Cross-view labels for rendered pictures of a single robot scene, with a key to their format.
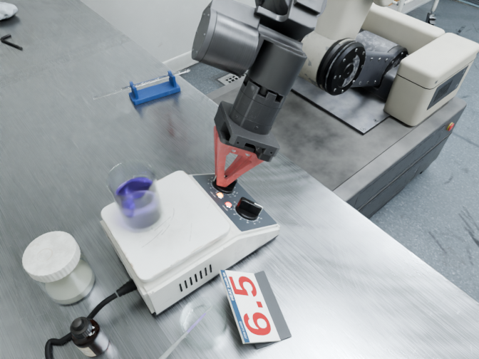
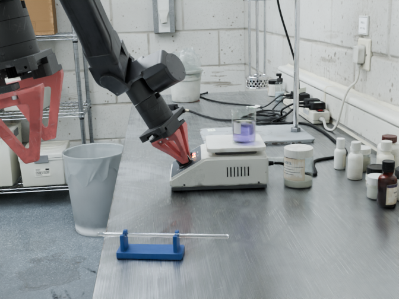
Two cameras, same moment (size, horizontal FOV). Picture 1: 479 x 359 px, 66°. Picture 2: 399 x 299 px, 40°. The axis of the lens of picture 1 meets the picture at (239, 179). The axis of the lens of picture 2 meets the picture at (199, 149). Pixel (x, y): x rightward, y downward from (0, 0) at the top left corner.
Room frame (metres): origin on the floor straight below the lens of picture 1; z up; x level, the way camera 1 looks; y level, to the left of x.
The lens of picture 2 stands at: (1.20, 0.68, 1.11)
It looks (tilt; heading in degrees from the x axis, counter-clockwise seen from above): 15 degrees down; 216
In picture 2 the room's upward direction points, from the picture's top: 2 degrees counter-clockwise
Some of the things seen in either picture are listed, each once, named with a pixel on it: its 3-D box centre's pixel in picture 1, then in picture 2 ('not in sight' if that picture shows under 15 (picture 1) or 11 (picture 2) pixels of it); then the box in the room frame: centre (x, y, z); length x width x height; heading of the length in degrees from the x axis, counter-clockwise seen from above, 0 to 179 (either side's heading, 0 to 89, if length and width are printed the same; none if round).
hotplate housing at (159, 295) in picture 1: (187, 229); (222, 163); (0.27, 0.07, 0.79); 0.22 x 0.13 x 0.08; 126
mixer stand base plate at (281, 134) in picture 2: not in sight; (254, 134); (-0.11, -0.08, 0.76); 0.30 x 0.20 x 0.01; 130
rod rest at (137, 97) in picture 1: (153, 86); (150, 243); (0.63, 0.17, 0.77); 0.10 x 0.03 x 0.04; 119
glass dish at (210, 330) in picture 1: (203, 323); not in sight; (0.16, 0.04, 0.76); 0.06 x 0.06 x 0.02
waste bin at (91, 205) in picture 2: not in sight; (97, 189); (-0.67, -1.34, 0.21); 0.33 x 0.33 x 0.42
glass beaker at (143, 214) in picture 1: (137, 199); (244, 124); (0.26, 0.11, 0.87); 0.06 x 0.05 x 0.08; 25
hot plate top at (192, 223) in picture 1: (165, 220); (234, 142); (0.26, 0.09, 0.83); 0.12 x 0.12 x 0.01; 36
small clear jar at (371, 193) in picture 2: not in sight; (376, 186); (0.21, 0.38, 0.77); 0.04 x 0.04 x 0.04
